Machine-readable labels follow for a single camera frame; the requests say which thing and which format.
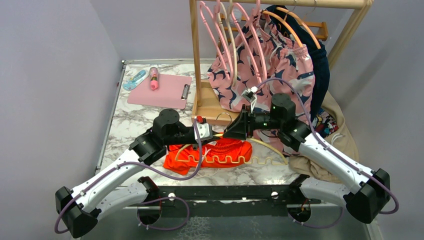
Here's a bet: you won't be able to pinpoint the colourful print garment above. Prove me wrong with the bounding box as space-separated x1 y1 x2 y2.
312 108 339 138

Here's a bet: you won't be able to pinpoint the cream hanger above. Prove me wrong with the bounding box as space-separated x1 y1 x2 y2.
221 0 238 87

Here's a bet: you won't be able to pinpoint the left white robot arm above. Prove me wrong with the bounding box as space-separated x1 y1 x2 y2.
54 108 214 238

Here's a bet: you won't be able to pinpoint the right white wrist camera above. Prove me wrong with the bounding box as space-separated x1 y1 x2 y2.
241 86 258 113

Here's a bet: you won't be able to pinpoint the navy blue garment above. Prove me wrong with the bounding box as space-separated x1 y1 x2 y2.
264 4 332 120

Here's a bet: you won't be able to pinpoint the beige garment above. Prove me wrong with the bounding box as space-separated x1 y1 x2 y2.
288 92 360 184

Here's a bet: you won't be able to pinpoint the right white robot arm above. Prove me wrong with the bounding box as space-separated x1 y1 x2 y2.
223 93 391 224

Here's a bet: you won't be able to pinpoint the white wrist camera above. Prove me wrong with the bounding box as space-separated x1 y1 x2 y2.
241 86 258 113
193 115 214 141

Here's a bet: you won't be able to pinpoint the pink clipboard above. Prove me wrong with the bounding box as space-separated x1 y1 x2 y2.
127 74 192 109

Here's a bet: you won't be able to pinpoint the orange wooden hanger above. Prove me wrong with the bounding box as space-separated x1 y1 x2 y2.
265 5 325 51

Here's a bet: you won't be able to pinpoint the pink shark print shorts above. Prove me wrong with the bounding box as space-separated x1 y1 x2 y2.
207 10 316 157

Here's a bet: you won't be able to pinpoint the orange shorts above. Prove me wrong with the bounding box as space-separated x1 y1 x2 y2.
163 137 253 176

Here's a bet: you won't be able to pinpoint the pink tube bottle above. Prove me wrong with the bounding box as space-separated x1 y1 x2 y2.
149 67 159 91

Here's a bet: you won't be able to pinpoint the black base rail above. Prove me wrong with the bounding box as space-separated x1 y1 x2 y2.
136 184 320 218

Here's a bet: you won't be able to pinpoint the wooden clothes rack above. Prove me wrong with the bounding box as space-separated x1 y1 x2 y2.
189 0 374 126

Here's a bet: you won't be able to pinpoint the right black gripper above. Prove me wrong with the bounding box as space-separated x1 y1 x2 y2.
223 104 283 141

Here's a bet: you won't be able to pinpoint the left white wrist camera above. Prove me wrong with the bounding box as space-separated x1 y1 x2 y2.
193 115 214 141

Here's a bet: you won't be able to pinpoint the light blue package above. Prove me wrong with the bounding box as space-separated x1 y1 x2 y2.
122 69 148 91

